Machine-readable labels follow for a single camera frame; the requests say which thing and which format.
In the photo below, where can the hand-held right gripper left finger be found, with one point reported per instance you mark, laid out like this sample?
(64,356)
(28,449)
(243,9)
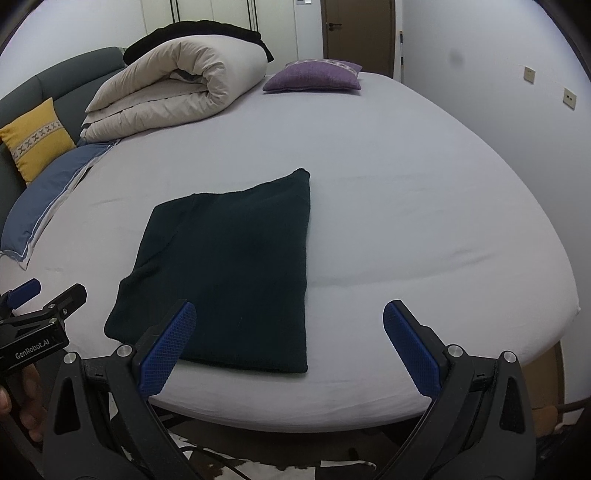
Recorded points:
(171,341)

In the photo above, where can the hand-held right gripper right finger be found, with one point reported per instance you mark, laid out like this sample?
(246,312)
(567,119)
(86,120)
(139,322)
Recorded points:
(411,341)

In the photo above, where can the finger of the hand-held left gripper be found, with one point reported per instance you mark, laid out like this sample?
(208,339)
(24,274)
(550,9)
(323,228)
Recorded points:
(25,290)
(69,297)

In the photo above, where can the dark green sweater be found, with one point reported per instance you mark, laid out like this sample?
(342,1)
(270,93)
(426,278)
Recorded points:
(231,267)

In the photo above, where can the person's left hand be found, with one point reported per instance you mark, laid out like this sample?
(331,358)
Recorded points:
(27,397)

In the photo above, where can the blue pillow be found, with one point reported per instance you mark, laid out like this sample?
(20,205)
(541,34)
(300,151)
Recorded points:
(46,203)

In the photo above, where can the bed with white sheet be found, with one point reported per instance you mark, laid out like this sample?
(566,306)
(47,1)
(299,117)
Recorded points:
(415,207)

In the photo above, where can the wooden bed base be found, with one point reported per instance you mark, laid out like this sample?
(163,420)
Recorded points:
(547,383)

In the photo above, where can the yellow patterned pillow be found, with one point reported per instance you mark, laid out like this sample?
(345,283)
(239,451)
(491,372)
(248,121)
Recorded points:
(39,138)

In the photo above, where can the cowhide rug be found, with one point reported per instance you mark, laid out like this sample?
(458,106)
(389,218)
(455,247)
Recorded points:
(258,468)

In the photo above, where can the dark grey sofa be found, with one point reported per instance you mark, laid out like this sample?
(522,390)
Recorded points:
(60,76)

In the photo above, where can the beige folded duvet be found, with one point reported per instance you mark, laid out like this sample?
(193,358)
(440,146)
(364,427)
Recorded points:
(175,87)

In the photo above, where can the purple pillow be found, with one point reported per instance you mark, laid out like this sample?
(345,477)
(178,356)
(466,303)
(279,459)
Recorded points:
(314,76)

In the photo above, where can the black blanket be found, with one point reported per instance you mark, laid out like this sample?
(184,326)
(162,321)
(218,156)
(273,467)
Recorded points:
(194,34)

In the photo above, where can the brown door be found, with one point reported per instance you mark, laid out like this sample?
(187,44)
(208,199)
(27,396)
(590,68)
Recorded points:
(360,37)

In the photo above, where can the white wardrobe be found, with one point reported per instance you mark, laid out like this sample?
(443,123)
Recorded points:
(221,11)

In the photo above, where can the beige wall socket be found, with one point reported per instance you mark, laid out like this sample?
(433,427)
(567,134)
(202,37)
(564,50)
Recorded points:
(529,74)
(569,98)

